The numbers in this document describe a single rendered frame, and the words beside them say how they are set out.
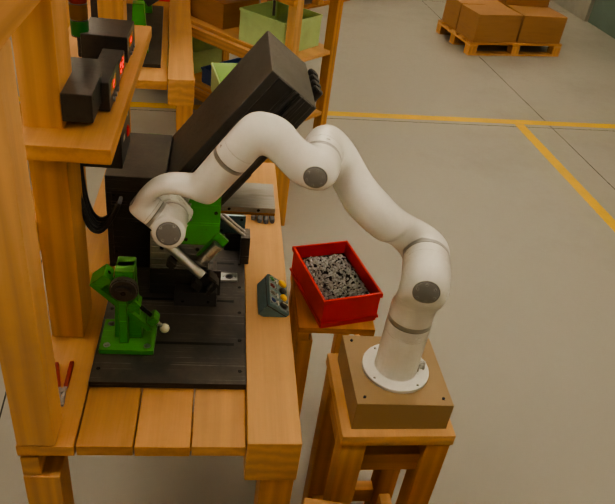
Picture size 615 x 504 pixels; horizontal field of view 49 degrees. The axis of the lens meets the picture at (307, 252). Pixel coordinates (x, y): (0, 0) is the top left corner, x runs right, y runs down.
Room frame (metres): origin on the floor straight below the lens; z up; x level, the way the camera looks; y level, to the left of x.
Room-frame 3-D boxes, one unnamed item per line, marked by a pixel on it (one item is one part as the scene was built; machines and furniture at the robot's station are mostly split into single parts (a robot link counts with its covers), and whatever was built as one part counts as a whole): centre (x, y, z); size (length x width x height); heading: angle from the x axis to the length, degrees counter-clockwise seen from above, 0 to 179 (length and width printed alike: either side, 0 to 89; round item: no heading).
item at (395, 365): (1.38, -0.30, 1.04); 0.19 x 0.19 x 0.18
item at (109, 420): (1.79, 0.41, 0.44); 1.49 x 0.70 x 0.88; 10
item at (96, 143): (1.75, 0.67, 1.52); 0.90 x 0.25 x 0.04; 10
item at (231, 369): (1.79, 0.41, 0.89); 1.10 x 0.42 x 0.02; 10
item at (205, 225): (1.73, 0.34, 1.17); 0.13 x 0.12 x 0.20; 10
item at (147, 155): (1.88, 0.57, 1.07); 0.30 x 0.18 x 0.34; 10
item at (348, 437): (1.38, -0.29, 0.83); 0.32 x 0.32 x 0.04; 11
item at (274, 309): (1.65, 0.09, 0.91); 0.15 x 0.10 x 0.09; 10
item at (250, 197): (1.89, 0.33, 1.11); 0.39 x 0.16 x 0.03; 100
